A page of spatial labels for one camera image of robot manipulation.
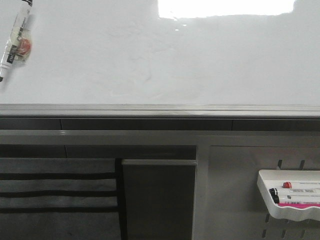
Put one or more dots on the grey fabric organizer with pockets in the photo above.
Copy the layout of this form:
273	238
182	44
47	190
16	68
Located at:
62	199

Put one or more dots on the pink item in tray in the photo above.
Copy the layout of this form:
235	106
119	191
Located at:
298	205

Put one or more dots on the white whiteboard marker with magnet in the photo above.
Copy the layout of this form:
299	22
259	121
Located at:
15	38

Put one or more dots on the dark grey board panel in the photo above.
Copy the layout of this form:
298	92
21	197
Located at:
159	201

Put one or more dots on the red-capped whiteboard marker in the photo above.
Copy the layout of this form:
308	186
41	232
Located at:
301	185

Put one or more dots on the white plastic marker tray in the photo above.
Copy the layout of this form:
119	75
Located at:
268	179

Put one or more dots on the white pegboard panel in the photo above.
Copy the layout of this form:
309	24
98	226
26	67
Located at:
234	208

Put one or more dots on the black-capped whiteboard marker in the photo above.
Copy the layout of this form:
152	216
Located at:
295	196

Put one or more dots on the white whiteboard with aluminium frame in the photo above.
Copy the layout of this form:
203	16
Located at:
228	58

